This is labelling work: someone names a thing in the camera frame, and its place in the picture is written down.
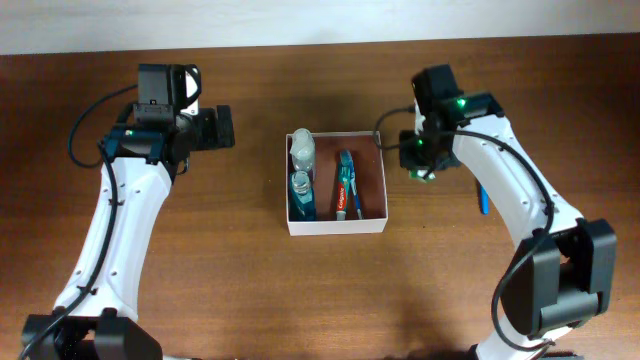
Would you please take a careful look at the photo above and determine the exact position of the green white packet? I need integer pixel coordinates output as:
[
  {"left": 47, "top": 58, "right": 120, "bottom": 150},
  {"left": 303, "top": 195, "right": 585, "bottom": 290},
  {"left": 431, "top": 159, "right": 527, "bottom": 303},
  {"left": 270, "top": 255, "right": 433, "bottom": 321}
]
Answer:
[{"left": 409, "top": 169, "right": 436, "bottom": 183}]

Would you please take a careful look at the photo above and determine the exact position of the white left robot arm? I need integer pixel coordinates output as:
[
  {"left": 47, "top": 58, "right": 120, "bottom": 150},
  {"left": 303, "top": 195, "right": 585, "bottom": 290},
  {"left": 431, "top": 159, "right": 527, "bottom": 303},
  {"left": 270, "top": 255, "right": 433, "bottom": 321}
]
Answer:
[{"left": 19, "top": 64, "right": 235, "bottom": 359}]

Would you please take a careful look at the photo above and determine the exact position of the white cardboard box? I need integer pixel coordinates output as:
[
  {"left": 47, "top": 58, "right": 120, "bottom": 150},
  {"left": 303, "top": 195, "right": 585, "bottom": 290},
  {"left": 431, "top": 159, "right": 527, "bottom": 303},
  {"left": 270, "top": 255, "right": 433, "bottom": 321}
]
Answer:
[{"left": 285, "top": 131, "right": 388, "bottom": 236}]

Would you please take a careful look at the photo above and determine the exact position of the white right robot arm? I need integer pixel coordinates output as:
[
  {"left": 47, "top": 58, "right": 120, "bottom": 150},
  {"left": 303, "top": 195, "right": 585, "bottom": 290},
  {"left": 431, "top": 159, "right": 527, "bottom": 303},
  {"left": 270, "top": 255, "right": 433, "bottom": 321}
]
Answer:
[{"left": 399, "top": 90, "right": 617, "bottom": 359}]

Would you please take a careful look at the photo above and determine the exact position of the red green toothpaste tube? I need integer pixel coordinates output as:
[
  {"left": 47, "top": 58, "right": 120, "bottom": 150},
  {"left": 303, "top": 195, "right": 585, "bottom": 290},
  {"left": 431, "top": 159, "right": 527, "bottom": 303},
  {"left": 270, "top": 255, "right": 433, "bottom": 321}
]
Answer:
[{"left": 336, "top": 149, "right": 354, "bottom": 221}]

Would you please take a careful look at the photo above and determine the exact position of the clear bottle purple liquid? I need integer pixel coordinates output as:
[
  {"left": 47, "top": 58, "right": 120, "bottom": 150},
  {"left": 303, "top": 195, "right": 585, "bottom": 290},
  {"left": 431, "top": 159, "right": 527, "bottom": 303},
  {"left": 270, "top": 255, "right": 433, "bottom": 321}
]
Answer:
[{"left": 289, "top": 128, "right": 316, "bottom": 181}]

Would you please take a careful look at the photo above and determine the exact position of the teal mouthwash bottle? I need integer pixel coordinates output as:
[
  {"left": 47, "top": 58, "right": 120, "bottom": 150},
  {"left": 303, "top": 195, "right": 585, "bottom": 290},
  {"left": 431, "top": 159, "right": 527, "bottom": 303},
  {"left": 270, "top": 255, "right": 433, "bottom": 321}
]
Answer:
[{"left": 289, "top": 171, "right": 317, "bottom": 222}]

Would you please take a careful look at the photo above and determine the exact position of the blue disposable razor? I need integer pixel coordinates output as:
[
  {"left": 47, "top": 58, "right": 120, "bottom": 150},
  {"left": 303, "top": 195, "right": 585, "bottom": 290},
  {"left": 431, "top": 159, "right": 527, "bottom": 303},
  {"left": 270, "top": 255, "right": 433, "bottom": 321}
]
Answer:
[{"left": 479, "top": 185, "right": 490, "bottom": 215}]

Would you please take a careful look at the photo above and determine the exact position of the blue white toothbrush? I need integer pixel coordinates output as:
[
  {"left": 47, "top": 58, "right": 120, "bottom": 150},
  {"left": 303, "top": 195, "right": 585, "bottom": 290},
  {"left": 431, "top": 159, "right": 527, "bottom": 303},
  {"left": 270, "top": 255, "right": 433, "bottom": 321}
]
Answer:
[{"left": 350, "top": 161, "right": 364, "bottom": 220}]

